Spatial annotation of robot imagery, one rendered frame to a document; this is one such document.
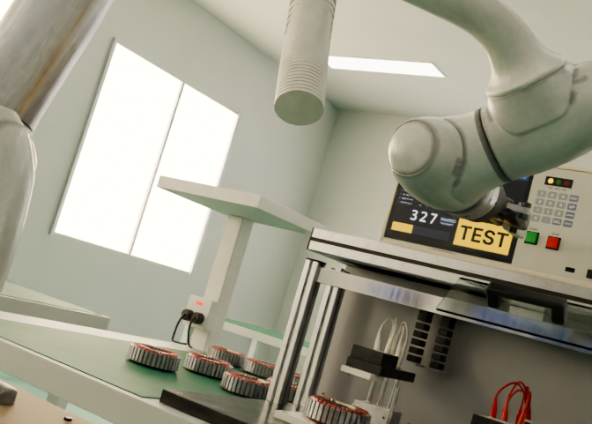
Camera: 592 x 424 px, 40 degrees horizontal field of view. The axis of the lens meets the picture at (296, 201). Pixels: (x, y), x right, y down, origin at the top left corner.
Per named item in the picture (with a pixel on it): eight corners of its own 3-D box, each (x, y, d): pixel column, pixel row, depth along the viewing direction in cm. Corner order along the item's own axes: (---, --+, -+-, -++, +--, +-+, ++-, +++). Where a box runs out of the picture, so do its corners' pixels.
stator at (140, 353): (160, 363, 181) (165, 347, 181) (186, 375, 172) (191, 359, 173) (116, 354, 174) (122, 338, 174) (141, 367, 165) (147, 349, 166)
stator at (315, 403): (352, 436, 129) (358, 413, 130) (292, 414, 135) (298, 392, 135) (375, 435, 139) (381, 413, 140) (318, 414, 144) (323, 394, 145)
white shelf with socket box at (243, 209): (210, 368, 204) (262, 195, 209) (110, 331, 225) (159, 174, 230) (284, 380, 232) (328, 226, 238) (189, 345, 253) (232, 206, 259)
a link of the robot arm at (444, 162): (432, 228, 112) (522, 195, 106) (382, 199, 99) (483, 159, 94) (413, 159, 116) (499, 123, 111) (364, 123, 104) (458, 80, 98)
